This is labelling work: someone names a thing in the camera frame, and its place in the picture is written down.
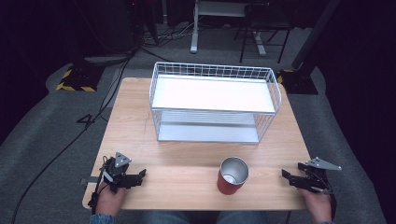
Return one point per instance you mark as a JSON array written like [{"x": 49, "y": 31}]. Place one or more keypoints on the person's right hand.
[{"x": 317, "y": 205}]

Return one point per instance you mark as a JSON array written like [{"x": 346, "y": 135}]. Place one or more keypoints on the person's leg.
[
  {"x": 243, "y": 217},
  {"x": 165, "y": 217}
]

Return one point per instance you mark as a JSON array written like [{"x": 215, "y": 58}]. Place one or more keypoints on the black slanted stand pole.
[{"x": 316, "y": 31}]

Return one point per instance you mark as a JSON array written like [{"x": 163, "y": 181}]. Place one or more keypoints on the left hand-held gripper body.
[{"x": 115, "y": 172}]

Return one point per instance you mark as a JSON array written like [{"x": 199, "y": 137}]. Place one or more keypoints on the black yellow striped stand base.
[
  {"x": 79, "y": 77},
  {"x": 299, "y": 82}
]

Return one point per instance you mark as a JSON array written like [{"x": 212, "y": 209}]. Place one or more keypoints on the grey table edge bracket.
[{"x": 88, "y": 180}]

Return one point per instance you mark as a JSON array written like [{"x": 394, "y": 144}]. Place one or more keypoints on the red metal cup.
[{"x": 229, "y": 183}]

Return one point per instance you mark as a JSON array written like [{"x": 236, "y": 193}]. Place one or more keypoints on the person's left hand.
[{"x": 109, "y": 200}]

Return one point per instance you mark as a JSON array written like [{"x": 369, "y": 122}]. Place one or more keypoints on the white desk frame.
[{"x": 199, "y": 18}]

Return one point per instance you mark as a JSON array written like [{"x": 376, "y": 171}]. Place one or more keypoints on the black metal chair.
[{"x": 264, "y": 21}]

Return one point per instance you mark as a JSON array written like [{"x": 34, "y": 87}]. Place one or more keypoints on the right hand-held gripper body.
[{"x": 317, "y": 177}]

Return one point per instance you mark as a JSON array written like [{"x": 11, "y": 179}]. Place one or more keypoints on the person's right leg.
[{"x": 243, "y": 217}]

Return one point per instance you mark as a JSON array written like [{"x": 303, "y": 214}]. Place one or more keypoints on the person's left leg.
[{"x": 165, "y": 217}]

